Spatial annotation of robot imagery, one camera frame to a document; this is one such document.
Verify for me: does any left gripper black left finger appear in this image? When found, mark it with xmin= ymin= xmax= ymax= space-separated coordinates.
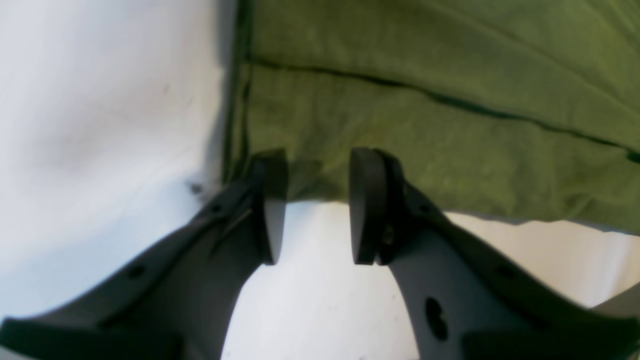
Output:
xmin=1 ymin=149 xmax=288 ymax=360

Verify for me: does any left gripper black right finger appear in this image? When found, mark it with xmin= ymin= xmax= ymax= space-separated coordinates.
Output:
xmin=349 ymin=147 xmax=639 ymax=360

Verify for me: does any olive green T-shirt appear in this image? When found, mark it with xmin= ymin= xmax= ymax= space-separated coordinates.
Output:
xmin=222 ymin=0 xmax=640 ymax=235

